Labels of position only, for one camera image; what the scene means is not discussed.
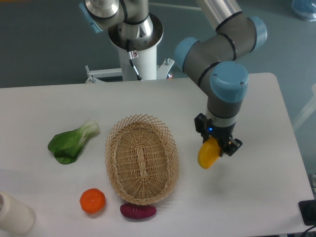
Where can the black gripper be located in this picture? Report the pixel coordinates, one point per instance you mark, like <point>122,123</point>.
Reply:
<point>223,135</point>

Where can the yellow mango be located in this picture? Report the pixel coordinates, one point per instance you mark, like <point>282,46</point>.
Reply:
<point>208,153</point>

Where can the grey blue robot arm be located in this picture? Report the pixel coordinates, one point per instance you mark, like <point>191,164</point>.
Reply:
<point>210,64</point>

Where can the oval wicker basket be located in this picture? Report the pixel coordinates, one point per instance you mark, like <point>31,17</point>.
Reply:
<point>141,159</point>

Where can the purple sweet potato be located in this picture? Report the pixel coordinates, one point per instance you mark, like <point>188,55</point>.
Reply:
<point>137,212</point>

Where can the black device at edge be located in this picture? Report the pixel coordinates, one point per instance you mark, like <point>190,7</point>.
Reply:
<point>308,211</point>

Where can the orange tangerine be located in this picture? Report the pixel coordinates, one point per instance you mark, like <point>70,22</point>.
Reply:
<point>92,201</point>

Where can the green bok choy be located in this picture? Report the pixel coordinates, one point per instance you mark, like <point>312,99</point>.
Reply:
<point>68,145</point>

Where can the blue object top right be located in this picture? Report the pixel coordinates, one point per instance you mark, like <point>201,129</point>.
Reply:
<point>305,9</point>

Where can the white cylindrical bottle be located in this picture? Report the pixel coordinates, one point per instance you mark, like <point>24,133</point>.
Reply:
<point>15,217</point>

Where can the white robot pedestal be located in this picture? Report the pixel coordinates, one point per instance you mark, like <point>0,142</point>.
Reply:
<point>137,52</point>

